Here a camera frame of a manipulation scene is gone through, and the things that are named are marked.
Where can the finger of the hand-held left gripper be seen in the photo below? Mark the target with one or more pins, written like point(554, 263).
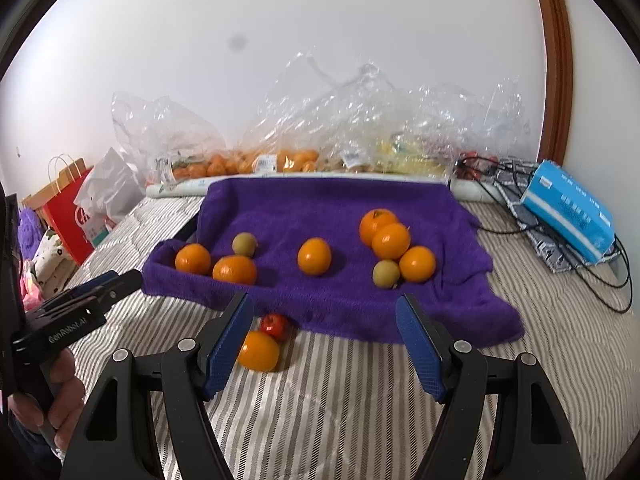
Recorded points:
point(95, 282)
point(122, 284)

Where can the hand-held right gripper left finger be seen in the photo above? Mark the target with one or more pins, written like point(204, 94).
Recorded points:
point(227, 345)

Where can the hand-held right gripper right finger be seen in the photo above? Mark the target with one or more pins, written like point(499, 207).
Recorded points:
point(420, 350)

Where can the yellow-orange oval citrus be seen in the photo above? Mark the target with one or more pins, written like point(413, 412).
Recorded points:
point(314, 256)
point(261, 351)

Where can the small red tomato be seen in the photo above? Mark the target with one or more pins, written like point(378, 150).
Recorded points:
point(275, 326)

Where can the orange tangerine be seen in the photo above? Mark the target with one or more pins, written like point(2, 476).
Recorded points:
point(193, 259)
point(377, 222)
point(417, 263)

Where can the large orange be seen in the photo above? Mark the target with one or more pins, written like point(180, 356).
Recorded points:
point(391, 241)
point(234, 270)

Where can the small yellow-green plum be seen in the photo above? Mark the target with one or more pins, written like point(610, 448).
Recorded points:
point(386, 274)
point(244, 244)

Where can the person's left hand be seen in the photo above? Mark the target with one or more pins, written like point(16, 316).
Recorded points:
point(67, 400)

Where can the floral white cloth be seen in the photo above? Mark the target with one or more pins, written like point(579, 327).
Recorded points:
point(47, 260)

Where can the red paper bag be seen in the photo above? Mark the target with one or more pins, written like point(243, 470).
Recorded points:
point(67, 220)

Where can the purple fluffy cloth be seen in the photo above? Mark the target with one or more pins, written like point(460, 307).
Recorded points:
point(29, 227)

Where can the white plastic bag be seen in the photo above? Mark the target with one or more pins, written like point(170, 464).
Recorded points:
point(107, 195)

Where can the clear plastic bag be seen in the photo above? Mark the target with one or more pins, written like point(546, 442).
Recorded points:
point(160, 130)
point(310, 115)
point(450, 115)

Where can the black white patterned pouch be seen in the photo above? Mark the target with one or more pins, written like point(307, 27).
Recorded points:
point(550, 252)

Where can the purple towel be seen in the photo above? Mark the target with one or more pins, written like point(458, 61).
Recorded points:
point(325, 210)

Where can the yellow green produce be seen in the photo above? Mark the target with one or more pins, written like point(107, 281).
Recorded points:
point(405, 159)

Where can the pile of tangerines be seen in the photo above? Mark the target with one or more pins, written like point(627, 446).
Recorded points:
point(295, 160)

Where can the red produce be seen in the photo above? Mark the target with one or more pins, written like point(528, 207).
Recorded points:
point(470, 158)

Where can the blue tissue pack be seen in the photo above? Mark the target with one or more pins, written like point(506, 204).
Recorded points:
point(570, 210)

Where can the brown wooden door frame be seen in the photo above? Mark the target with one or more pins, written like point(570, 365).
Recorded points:
point(552, 60)

